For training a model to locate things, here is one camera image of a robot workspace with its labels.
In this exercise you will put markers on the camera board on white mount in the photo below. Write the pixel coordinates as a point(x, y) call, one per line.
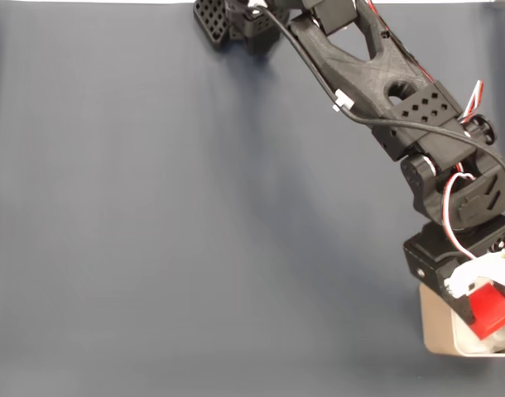
point(484, 269)

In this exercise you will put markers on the white crumpled cloth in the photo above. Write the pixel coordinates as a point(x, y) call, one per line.
point(467, 341)

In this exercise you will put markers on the dark grey table mat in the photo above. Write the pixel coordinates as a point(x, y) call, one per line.
point(112, 207)

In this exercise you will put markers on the red cube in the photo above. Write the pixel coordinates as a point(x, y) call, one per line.
point(490, 314)

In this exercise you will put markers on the beige box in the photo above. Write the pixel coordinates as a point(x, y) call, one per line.
point(434, 331)

